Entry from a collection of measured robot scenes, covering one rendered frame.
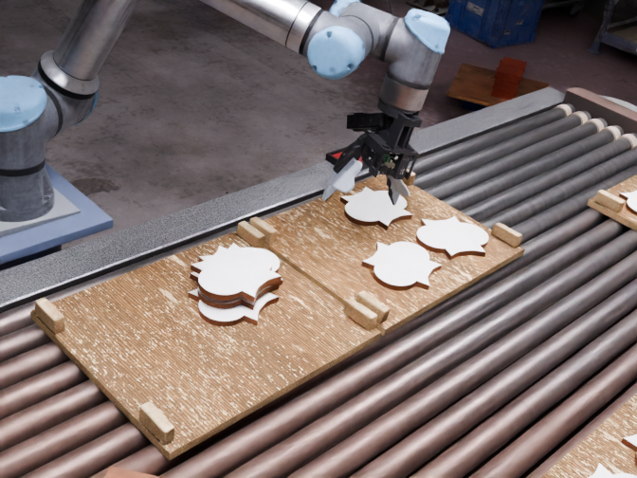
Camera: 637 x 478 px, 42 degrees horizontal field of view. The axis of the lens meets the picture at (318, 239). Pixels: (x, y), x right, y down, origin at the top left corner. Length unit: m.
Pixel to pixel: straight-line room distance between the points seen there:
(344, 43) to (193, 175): 2.38
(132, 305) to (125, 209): 2.00
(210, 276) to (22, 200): 0.45
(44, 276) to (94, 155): 2.29
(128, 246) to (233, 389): 0.41
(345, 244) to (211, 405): 0.48
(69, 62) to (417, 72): 0.64
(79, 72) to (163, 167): 2.02
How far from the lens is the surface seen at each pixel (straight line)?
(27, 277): 1.42
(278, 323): 1.30
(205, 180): 3.52
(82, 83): 1.63
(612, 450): 1.27
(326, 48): 1.23
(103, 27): 1.56
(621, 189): 1.97
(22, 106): 1.54
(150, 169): 3.58
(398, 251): 1.50
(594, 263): 1.70
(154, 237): 1.51
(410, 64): 1.36
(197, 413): 1.15
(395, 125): 1.39
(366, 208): 1.61
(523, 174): 1.96
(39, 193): 1.62
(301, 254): 1.46
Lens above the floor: 1.76
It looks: 33 degrees down
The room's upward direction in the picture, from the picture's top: 9 degrees clockwise
